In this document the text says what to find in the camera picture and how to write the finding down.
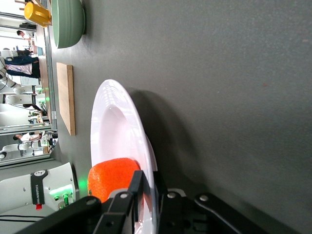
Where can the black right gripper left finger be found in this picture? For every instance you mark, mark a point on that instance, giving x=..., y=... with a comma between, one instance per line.
x=117, y=214

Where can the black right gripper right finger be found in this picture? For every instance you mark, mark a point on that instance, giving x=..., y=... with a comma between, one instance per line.
x=185, y=214

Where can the orange fruit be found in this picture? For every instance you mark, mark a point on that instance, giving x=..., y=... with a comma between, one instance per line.
x=109, y=178

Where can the white round plate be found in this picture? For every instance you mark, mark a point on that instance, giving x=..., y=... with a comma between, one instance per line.
x=117, y=131

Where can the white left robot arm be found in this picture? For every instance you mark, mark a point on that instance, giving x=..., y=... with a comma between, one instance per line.
x=19, y=190

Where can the person in white shirt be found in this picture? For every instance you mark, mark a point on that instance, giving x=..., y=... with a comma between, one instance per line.
x=24, y=35
x=26, y=137

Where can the wooden cutting board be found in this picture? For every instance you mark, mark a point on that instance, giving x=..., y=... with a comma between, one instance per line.
x=66, y=97

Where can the person in dark jacket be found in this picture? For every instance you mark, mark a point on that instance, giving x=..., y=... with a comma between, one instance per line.
x=22, y=67

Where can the pale green bowl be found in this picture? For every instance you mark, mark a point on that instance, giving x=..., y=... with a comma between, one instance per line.
x=69, y=22

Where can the yellow cup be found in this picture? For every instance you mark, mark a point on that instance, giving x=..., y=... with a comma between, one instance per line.
x=36, y=13

